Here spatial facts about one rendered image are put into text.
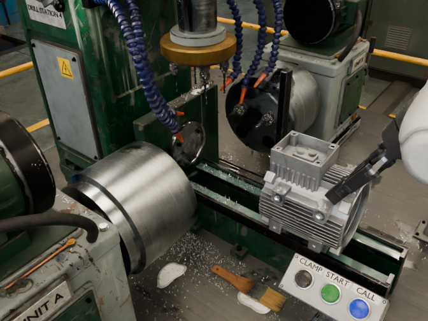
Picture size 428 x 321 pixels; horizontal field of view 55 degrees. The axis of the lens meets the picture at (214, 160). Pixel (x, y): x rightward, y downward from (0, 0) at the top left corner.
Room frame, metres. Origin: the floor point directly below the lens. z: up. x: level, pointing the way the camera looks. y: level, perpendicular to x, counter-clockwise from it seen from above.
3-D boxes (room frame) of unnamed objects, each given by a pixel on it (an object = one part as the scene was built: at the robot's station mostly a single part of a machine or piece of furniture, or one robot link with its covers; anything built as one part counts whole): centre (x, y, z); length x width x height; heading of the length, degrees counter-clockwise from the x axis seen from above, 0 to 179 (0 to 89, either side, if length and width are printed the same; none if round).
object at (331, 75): (1.40, -0.37, 0.99); 0.35 x 0.31 x 0.37; 141
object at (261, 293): (0.67, -0.08, 0.80); 0.21 x 0.05 x 0.01; 54
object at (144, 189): (0.66, 0.22, 1.04); 0.37 x 0.25 x 0.25; 141
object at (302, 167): (0.77, -0.20, 1.11); 0.12 x 0.11 x 0.07; 52
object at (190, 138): (1.00, 0.07, 1.02); 0.15 x 0.02 x 0.15; 141
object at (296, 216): (0.75, -0.24, 1.02); 0.20 x 0.19 x 0.19; 52
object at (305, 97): (1.20, -0.21, 1.04); 0.41 x 0.25 x 0.25; 141
